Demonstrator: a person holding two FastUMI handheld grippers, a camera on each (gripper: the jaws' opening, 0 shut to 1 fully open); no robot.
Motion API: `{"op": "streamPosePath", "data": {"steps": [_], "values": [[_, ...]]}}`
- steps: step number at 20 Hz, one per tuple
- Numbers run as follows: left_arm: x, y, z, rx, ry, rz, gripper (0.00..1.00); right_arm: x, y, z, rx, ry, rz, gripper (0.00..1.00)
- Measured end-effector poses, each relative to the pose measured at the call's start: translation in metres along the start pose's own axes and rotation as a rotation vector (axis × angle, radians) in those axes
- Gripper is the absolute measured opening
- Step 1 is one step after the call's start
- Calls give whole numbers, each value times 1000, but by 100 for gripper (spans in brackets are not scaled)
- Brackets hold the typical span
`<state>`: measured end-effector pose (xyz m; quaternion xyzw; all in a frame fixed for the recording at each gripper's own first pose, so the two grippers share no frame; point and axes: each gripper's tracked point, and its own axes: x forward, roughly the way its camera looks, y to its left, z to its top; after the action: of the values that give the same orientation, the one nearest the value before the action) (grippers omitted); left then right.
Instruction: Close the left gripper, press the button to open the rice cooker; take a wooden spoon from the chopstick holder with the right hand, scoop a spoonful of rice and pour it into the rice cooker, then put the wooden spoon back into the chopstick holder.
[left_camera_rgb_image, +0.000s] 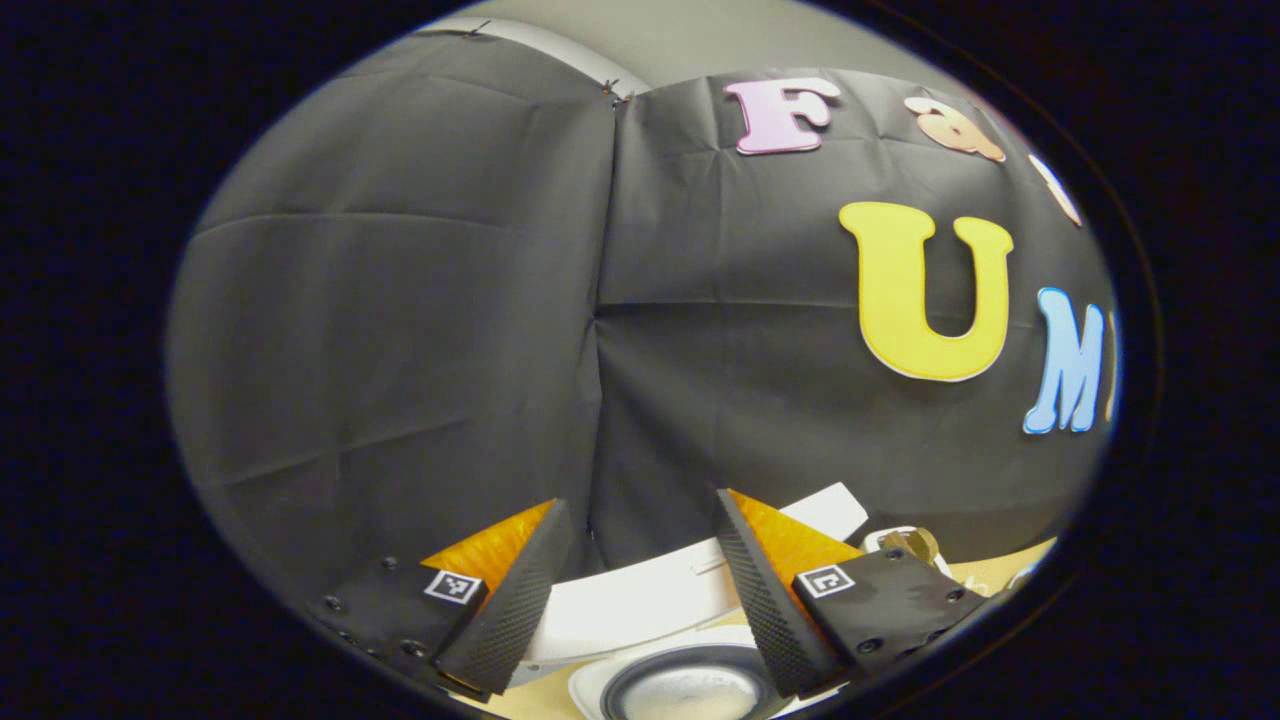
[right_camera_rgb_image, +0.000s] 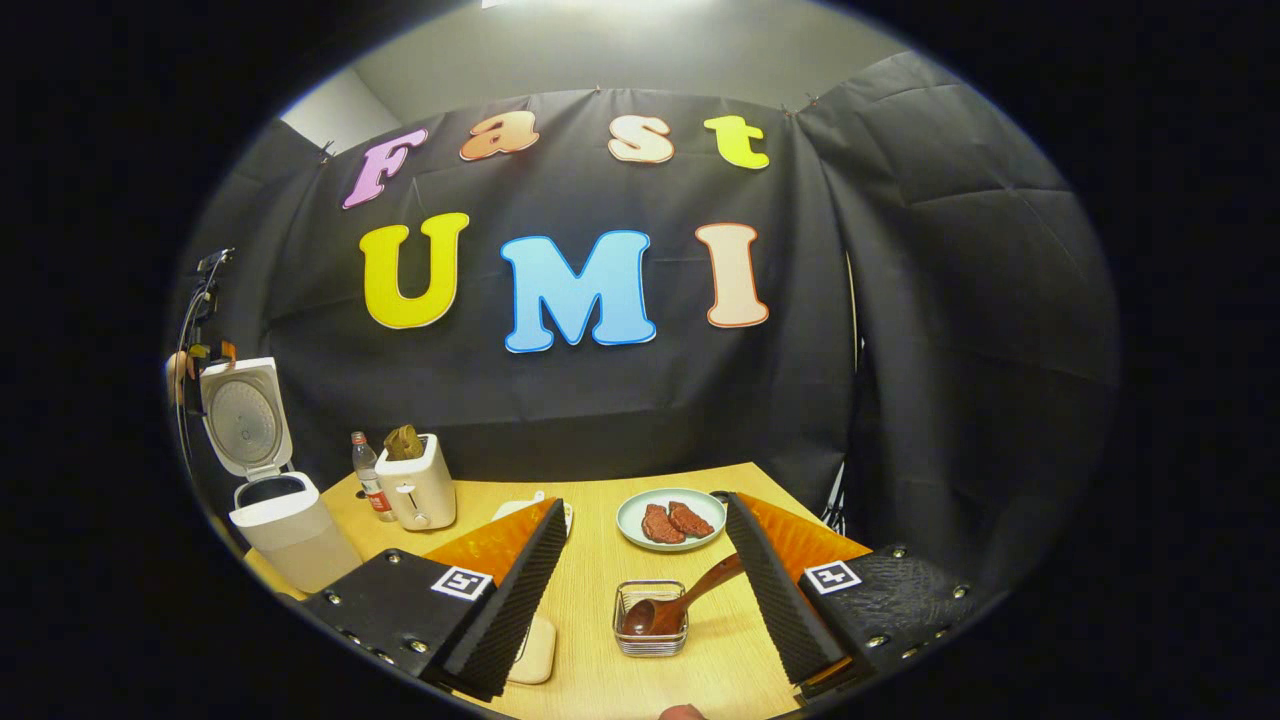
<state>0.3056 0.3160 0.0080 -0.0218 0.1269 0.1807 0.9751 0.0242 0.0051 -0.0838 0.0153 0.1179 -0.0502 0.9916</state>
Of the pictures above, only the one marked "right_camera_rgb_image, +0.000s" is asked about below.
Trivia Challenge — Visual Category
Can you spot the brown wooden spoon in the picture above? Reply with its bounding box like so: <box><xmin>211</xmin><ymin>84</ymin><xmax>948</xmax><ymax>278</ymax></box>
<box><xmin>620</xmin><ymin>552</ymin><xmax>746</xmax><ymax>638</ymax></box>

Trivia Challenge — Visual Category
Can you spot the white rice cooker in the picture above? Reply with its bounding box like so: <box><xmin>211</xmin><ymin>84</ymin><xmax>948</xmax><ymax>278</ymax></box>
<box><xmin>198</xmin><ymin>357</ymin><xmax>363</xmax><ymax>594</ymax></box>

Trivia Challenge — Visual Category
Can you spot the black backdrop cloth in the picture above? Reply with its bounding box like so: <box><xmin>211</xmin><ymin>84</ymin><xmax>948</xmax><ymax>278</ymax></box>
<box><xmin>170</xmin><ymin>50</ymin><xmax>1121</xmax><ymax>591</ymax></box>

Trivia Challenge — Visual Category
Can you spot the white toaster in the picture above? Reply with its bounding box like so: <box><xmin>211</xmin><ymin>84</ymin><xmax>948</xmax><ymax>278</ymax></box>
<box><xmin>374</xmin><ymin>433</ymin><xmax>458</xmax><ymax>532</ymax></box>

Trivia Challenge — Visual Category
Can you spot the white divided grain dish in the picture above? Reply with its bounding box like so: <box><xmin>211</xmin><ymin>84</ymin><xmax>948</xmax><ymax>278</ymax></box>
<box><xmin>492</xmin><ymin>490</ymin><xmax>575</xmax><ymax>536</ymax></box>

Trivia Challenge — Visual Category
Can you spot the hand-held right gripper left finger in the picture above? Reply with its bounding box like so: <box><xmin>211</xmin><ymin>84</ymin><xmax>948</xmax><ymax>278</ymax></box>
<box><xmin>300</xmin><ymin>497</ymin><xmax>569</xmax><ymax>701</ymax></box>

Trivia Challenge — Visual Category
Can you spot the reddish brown meat slice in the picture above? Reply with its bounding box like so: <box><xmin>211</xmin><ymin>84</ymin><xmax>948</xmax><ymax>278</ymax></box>
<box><xmin>667</xmin><ymin>500</ymin><xmax>715</xmax><ymax>539</ymax></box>
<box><xmin>641</xmin><ymin>503</ymin><xmax>687</xmax><ymax>545</ymax></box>

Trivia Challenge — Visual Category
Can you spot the wire chopstick holder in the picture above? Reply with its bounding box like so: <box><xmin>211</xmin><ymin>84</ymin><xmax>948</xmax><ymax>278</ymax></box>
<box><xmin>612</xmin><ymin>579</ymin><xmax>690</xmax><ymax>658</ymax></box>

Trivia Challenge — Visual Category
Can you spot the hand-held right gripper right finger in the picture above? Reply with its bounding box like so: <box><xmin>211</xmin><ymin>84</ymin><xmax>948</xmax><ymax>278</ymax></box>
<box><xmin>722</xmin><ymin>490</ymin><xmax>986</xmax><ymax>701</ymax></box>

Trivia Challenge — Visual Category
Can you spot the cream rounded board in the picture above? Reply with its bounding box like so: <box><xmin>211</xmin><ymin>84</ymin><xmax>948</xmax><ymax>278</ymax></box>
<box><xmin>505</xmin><ymin>613</ymin><xmax>557</xmax><ymax>686</ymax></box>

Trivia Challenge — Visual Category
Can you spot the clear plastic water bottle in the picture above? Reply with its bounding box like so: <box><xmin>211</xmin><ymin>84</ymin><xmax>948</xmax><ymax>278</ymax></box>
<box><xmin>350</xmin><ymin>431</ymin><xmax>398</xmax><ymax>523</ymax></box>

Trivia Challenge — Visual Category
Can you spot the light green plate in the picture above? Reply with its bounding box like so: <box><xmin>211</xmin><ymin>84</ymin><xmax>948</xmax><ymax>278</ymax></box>
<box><xmin>616</xmin><ymin>487</ymin><xmax>728</xmax><ymax>553</ymax></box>

